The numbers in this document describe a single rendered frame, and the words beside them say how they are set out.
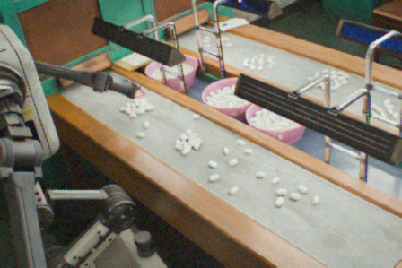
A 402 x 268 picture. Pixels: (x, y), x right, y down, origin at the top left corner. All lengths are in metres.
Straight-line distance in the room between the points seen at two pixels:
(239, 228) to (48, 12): 1.45
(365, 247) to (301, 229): 0.21
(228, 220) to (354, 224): 0.40
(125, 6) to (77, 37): 0.31
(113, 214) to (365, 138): 0.87
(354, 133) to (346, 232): 0.35
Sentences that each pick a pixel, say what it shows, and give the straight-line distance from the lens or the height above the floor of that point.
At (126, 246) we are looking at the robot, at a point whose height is 0.48.
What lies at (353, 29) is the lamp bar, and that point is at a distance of 2.12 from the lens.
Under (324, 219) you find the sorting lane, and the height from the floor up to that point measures 0.74.
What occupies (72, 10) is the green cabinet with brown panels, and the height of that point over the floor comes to 1.12.
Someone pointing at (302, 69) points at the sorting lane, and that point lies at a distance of 2.58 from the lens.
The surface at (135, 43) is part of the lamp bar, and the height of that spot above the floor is 1.08.
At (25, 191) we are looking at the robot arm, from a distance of 1.20.
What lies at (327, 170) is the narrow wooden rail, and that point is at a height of 0.76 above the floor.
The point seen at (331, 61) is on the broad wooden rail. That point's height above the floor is 0.76.
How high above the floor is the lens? 1.94
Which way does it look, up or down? 32 degrees down
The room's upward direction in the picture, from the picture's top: 9 degrees counter-clockwise
